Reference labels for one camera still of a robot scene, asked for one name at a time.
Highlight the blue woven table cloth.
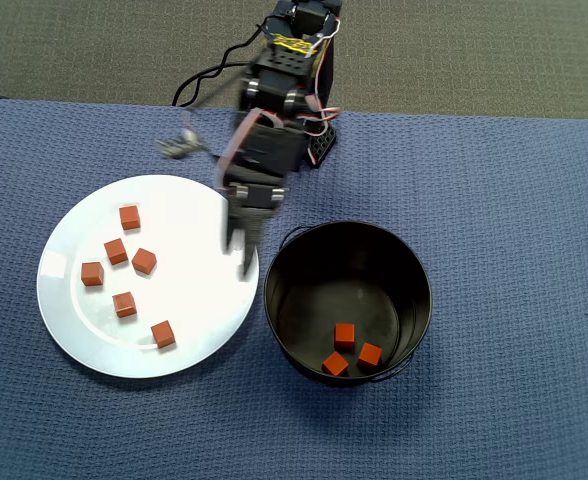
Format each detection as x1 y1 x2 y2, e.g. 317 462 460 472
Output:
0 97 588 480

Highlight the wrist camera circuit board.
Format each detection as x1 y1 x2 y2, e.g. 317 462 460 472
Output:
154 127 209 162

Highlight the red white servo wire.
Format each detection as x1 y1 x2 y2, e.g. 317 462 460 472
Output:
213 107 280 191
301 17 344 169

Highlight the thin black camera cable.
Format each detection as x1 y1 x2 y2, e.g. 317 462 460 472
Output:
172 22 270 109

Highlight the black metal bucket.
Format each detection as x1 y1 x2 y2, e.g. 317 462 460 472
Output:
262 221 434 389

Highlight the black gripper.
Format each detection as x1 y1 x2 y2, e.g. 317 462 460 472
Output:
222 122 309 282

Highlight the white round plate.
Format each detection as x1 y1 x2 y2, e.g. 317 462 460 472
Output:
36 174 260 380

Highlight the red cube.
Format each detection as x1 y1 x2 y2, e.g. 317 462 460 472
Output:
103 237 130 267
321 350 350 377
130 247 158 276
118 204 142 232
80 261 106 288
112 291 139 320
150 319 177 350
334 322 356 350
357 341 384 370

